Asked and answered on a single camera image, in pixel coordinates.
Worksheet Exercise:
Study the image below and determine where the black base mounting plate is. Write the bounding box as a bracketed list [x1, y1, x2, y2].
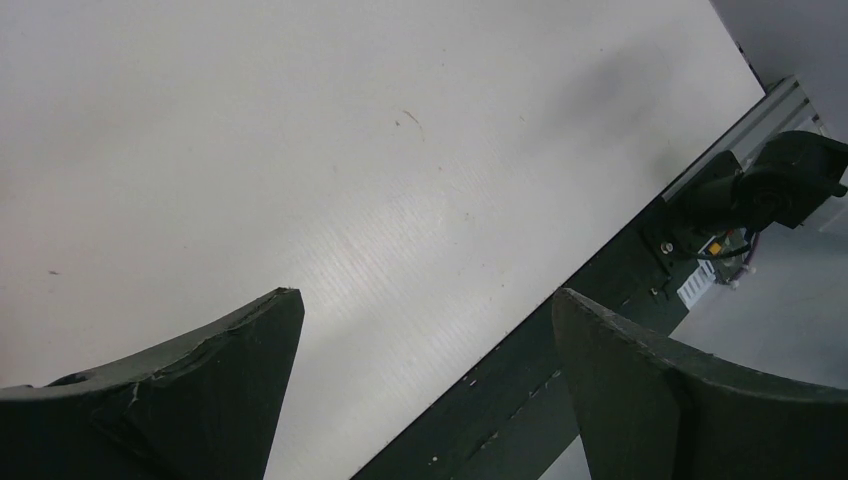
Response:
[355, 199, 710, 479]

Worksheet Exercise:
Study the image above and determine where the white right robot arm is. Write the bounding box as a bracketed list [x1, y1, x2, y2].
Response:
[666, 131, 847, 260]

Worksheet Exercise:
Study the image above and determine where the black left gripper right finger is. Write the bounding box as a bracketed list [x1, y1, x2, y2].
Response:
[552, 288, 847, 479]

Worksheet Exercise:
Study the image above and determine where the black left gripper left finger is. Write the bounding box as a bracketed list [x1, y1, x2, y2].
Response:
[1, 288, 305, 479]

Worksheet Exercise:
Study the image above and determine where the right controller board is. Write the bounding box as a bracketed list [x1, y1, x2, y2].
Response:
[677, 229, 761, 311]

